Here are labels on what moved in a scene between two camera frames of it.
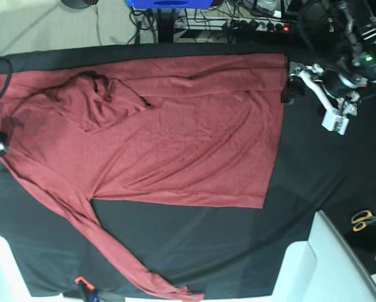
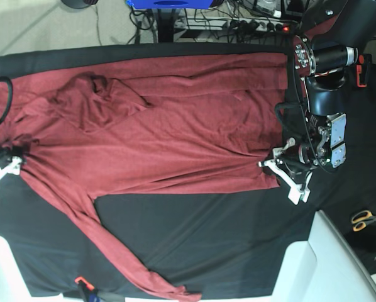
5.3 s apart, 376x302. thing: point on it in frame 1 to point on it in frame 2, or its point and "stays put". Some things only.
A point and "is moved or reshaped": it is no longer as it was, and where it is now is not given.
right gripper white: x=340 y=107 to x=298 y=192
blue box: x=170 y=4 stays put
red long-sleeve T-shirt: x=197 y=129 is moved or reshaped
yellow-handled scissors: x=361 y=218 stays put
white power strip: x=232 y=23 stays put
